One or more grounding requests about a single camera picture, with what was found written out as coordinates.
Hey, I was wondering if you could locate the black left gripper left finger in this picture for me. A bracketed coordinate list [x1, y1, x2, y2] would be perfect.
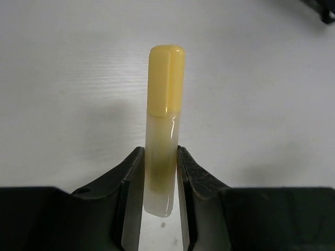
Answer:
[1, 147, 144, 250]

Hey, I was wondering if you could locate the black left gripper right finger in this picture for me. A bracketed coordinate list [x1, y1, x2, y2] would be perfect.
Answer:
[177, 147, 334, 250]

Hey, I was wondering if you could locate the yellow pastel highlighter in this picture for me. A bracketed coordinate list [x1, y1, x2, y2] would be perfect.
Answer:
[143, 45, 185, 218]

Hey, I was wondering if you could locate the black slotted organizer box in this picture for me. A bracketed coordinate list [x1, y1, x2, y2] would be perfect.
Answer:
[300, 0, 335, 25]

